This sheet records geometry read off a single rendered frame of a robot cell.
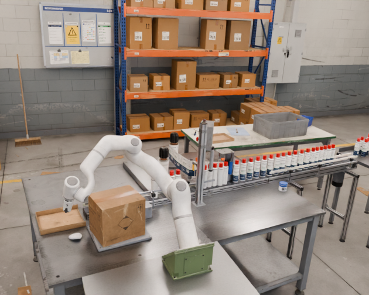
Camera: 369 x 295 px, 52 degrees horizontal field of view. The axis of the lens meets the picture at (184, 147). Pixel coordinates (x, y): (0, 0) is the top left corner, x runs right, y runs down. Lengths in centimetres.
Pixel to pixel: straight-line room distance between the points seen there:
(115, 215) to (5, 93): 497
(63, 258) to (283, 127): 326
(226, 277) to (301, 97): 719
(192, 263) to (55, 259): 84
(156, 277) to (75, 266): 49
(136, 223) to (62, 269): 53
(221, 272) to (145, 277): 45
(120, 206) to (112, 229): 16
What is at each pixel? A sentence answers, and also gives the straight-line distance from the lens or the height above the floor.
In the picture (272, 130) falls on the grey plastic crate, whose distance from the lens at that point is 481.
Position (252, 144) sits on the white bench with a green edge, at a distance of 461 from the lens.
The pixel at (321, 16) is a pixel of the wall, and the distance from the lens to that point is 913.
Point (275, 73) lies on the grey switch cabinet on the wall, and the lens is 814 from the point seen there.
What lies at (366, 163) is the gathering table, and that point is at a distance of 434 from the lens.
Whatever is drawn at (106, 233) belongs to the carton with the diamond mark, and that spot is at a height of 94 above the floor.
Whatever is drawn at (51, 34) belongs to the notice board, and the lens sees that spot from 687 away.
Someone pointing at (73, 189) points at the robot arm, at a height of 128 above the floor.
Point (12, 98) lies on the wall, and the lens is 716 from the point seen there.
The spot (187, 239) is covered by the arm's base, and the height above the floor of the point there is 101.
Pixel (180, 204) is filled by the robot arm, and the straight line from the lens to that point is 233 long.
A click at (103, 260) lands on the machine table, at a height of 83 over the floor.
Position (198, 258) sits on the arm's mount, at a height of 94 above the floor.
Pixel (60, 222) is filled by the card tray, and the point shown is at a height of 83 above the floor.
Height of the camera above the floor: 230
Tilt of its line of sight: 20 degrees down
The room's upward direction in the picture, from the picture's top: 3 degrees clockwise
